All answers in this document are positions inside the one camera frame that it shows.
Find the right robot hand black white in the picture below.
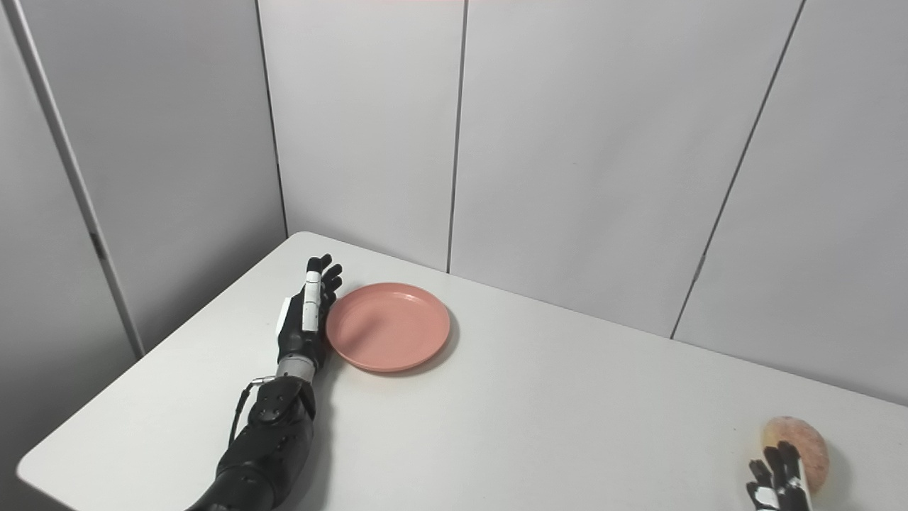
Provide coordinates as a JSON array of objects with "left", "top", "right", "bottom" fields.
[{"left": 746, "top": 441, "right": 812, "bottom": 511}]

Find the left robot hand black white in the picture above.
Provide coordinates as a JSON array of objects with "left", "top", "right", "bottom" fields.
[{"left": 275, "top": 254, "right": 343, "bottom": 369}]

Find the brown bread roll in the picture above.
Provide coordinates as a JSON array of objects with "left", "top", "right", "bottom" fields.
[{"left": 763, "top": 416, "right": 830, "bottom": 494}]

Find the pink round plate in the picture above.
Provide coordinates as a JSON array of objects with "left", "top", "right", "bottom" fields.
[{"left": 326, "top": 282, "right": 451, "bottom": 373}]

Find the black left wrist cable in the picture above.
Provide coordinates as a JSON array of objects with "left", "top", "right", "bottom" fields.
[{"left": 227, "top": 376, "right": 276, "bottom": 446}]

